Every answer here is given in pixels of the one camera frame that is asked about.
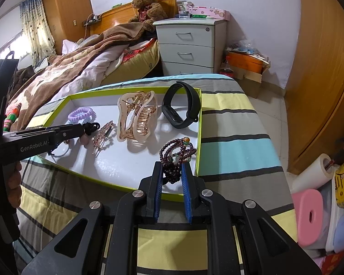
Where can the cardboard box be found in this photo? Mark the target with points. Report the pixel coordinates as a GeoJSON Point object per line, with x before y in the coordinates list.
{"type": "Point", "coordinates": [252, 83]}

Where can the orange storage box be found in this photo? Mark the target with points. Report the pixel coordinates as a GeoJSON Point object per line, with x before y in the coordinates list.
{"type": "Point", "coordinates": [243, 61]}

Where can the dotted curtain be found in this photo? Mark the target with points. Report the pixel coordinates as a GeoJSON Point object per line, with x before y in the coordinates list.
{"type": "Point", "coordinates": [35, 28]}

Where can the red soda bottle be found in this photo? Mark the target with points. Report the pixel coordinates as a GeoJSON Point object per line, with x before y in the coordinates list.
{"type": "Point", "coordinates": [226, 70]}

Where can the person's left hand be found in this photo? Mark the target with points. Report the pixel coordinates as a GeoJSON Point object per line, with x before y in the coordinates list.
{"type": "Point", "coordinates": [14, 183]}

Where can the pink rhinestone hair clip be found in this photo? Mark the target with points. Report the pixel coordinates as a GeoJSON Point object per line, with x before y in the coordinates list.
{"type": "Point", "coordinates": [101, 137]}

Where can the lime green shallow box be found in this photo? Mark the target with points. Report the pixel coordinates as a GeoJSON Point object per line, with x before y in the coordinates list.
{"type": "Point", "coordinates": [126, 160]}

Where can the clear glass jar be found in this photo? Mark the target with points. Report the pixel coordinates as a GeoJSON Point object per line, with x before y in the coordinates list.
{"type": "Point", "coordinates": [184, 10]}

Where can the wooden wardrobe with star marks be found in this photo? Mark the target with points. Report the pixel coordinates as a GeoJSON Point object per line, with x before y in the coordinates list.
{"type": "Point", "coordinates": [66, 5]}

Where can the power strip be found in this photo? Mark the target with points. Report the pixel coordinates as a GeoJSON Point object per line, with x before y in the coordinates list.
{"type": "Point", "coordinates": [91, 19]}

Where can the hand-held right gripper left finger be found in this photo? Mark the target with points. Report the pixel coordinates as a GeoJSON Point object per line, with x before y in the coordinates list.
{"type": "Point", "coordinates": [157, 189]}

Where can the beige gold hair claw clip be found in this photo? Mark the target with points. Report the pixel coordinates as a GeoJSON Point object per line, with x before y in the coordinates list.
{"type": "Point", "coordinates": [126, 126]}

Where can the floral quilt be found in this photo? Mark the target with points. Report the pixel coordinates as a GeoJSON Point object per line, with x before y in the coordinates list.
{"type": "Point", "coordinates": [11, 117]}

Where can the brown teddy bear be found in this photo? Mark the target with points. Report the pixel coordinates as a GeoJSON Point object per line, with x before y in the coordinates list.
{"type": "Point", "coordinates": [149, 8]}

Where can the grey nightstand with drawers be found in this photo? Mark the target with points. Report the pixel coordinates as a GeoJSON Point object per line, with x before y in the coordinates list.
{"type": "Point", "coordinates": [186, 48]}

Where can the white paper roll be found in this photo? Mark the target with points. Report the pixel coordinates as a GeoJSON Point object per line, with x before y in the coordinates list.
{"type": "Point", "coordinates": [309, 174]}

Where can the large wooden wardrobe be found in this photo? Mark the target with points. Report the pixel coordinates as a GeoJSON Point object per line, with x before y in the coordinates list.
{"type": "Point", "coordinates": [318, 77]}

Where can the brown blanket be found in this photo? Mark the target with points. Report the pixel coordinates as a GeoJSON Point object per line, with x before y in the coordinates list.
{"type": "Point", "coordinates": [60, 71]}

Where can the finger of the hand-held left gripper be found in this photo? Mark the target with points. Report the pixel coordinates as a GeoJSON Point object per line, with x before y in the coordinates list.
{"type": "Point", "coordinates": [68, 138]}
{"type": "Point", "coordinates": [68, 128]}

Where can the pink floral box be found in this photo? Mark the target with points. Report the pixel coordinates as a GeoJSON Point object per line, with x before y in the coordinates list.
{"type": "Point", "coordinates": [215, 13]}

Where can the wooden headboard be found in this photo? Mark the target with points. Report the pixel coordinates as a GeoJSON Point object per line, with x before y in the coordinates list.
{"type": "Point", "coordinates": [114, 20]}

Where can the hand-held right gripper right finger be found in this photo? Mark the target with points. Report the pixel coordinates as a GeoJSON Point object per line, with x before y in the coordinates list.
{"type": "Point", "coordinates": [186, 192]}

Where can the black fitness band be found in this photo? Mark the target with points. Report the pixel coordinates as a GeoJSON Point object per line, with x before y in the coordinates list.
{"type": "Point", "coordinates": [175, 119]}

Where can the yellow cushion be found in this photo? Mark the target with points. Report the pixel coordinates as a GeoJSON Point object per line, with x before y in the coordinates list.
{"type": "Point", "coordinates": [140, 63]}

